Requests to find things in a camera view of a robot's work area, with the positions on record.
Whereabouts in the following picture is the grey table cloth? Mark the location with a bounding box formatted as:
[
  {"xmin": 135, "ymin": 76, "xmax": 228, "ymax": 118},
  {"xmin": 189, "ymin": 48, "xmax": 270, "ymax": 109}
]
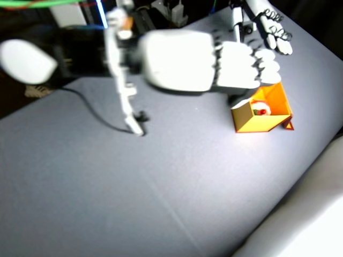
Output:
[{"xmin": 0, "ymin": 5, "xmax": 343, "ymax": 257}]

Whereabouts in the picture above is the white panel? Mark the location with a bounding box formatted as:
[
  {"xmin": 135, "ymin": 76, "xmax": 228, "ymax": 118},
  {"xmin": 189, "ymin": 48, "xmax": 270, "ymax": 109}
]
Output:
[{"xmin": 49, "ymin": 5, "xmax": 88, "ymax": 27}]

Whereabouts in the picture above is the yellow box with red cover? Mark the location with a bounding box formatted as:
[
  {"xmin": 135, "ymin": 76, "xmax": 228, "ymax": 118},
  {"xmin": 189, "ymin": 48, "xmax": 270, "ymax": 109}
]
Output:
[{"xmin": 230, "ymin": 81, "xmax": 295, "ymax": 134}]

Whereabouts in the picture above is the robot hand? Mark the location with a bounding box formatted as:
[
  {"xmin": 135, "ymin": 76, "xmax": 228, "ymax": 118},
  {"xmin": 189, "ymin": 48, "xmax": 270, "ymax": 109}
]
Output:
[
  {"xmin": 139, "ymin": 28, "xmax": 282, "ymax": 96},
  {"xmin": 244, "ymin": 0, "xmax": 294, "ymax": 56}
]

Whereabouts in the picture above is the white backdrop sheet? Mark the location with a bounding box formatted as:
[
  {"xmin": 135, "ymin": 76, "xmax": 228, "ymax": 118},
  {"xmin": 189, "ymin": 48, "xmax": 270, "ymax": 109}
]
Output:
[{"xmin": 232, "ymin": 135, "xmax": 343, "ymax": 257}]

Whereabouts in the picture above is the grey metal block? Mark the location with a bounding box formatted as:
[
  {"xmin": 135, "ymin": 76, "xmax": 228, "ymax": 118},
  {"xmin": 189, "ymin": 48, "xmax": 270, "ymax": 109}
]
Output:
[{"xmin": 171, "ymin": 0, "xmax": 189, "ymax": 26}]

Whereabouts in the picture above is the small red white object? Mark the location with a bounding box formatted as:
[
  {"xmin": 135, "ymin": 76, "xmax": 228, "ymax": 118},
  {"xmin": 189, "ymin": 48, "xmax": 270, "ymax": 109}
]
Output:
[{"xmin": 250, "ymin": 99, "xmax": 272, "ymax": 116}]

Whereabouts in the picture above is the green cable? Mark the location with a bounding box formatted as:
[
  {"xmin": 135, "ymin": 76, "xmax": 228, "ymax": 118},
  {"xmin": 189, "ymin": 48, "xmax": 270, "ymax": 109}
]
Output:
[{"xmin": 0, "ymin": 0, "xmax": 91, "ymax": 10}]

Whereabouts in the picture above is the black camera cable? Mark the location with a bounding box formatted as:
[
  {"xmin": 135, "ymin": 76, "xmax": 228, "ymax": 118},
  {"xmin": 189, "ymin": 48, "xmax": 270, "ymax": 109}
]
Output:
[{"xmin": 60, "ymin": 87, "xmax": 135, "ymax": 134}]

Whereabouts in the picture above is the blue lit strip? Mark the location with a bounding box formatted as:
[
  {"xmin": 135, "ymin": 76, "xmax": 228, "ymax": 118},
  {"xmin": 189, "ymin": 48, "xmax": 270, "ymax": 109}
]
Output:
[{"xmin": 95, "ymin": 0, "xmax": 109, "ymax": 29}]

